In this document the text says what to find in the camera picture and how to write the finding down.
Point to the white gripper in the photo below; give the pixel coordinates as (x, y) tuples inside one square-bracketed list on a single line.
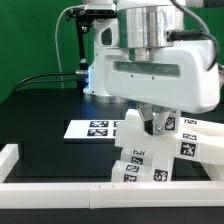
[(180, 76)]

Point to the white tagged cube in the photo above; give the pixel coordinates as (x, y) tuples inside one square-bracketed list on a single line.
[(173, 121)]

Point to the white chair back frame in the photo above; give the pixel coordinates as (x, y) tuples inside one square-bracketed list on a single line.
[(195, 140)]

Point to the white seat block with pegs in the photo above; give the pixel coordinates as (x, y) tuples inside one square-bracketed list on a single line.
[(162, 167)]

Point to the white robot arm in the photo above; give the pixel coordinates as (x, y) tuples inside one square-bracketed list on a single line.
[(144, 54)]

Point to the white chair seat plate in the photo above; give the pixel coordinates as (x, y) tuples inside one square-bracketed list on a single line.
[(79, 130)]

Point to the white front barrier rail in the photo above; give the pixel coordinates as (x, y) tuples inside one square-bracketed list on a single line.
[(110, 195)]

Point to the white barrier rail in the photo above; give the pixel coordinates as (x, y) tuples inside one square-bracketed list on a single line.
[(215, 172), (9, 156), (110, 195)]

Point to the white right barrier rail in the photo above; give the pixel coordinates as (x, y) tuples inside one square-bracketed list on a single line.
[(215, 172)]

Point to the black camera on stand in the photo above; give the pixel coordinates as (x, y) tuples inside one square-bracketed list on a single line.
[(92, 10)]

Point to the white left barrier rail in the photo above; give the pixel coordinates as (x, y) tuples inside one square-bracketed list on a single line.
[(9, 156)]

